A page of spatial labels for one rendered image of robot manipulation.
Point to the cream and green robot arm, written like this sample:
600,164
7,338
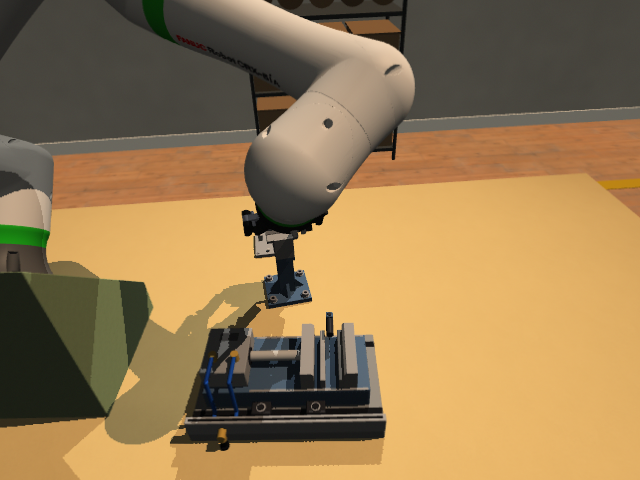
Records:
358,91

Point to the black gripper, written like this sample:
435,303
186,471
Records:
253,224

